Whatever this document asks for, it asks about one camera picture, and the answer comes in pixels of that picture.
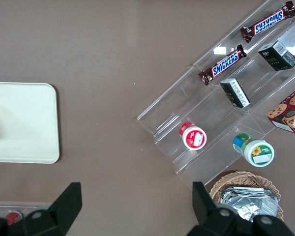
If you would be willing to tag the cream plastic tray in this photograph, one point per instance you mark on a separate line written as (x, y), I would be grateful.
(24, 123)

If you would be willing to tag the clear acrylic bottle rack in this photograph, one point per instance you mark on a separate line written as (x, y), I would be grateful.
(27, 207)

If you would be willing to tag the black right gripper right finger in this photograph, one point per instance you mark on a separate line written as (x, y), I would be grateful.
(206, 209)

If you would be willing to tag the clear acrylic stepped display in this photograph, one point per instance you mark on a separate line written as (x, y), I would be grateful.
(186, 103)

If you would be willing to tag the red cola bottle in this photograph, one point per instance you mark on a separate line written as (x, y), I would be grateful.
(13, 217)

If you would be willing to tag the red lid yogurt cup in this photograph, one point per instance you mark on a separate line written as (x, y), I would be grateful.
(193, 137)

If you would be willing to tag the Snickers chocolate bar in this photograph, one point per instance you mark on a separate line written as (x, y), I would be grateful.
(268, 22)
(222, 65)

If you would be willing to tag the small black carton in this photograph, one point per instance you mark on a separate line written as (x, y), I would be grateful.
(277, 55)
(235, 93)

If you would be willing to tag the green lid yogurt cup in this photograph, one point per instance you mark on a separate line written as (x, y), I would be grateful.
(256, 151)

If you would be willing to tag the light tan wicker basket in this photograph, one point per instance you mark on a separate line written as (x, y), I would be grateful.
(245, 178)

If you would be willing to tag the red chocolate cookie box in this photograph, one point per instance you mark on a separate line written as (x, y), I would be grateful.
(290, 110)

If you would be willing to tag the silver foil tray stack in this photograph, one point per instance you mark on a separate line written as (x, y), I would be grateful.
(250, 204)

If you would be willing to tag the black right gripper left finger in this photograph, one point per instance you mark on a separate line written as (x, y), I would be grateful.
(66, 206)

